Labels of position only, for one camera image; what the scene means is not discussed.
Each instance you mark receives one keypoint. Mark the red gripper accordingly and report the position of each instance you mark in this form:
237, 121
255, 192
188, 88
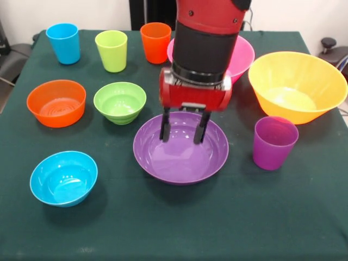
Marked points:
195, 96

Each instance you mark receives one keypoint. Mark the purple plastic bowl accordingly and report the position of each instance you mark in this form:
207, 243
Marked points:
179, 168

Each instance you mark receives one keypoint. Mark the purple plastic cup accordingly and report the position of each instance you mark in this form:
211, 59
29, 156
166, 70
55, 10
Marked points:
272, 155

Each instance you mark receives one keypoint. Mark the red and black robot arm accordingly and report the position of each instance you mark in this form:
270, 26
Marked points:
204, 49

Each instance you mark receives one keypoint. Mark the green plastic bowl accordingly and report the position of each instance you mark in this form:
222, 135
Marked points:
119, 114

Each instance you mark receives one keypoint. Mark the orange plastic cup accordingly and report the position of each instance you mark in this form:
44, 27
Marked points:
155, 46

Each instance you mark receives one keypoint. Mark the pink plastic bowl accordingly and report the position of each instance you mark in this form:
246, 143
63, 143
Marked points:
242, 59

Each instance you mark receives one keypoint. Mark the lime green plastic cup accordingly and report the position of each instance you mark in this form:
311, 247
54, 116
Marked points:
111, 54

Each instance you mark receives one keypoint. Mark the yellow plastic bowl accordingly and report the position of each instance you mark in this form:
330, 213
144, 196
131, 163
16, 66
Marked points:
285, 114

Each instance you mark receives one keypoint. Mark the orange plastic bowl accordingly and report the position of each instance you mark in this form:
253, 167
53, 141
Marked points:
57, 117

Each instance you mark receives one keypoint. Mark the blue plastic bowl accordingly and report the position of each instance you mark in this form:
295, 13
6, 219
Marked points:
62, 176

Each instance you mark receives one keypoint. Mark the blue plastic cup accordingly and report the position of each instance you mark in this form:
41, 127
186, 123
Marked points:
65, 46

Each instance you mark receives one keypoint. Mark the dark green tablecloth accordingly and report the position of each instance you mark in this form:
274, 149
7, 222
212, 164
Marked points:
81, 239

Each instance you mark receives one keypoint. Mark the black chair armrest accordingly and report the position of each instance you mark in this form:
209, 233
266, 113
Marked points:
329, 43

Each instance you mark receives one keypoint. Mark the grey chair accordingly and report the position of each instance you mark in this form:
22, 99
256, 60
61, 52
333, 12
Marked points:
13, 65

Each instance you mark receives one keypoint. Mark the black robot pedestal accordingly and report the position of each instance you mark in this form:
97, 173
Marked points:
152, 13

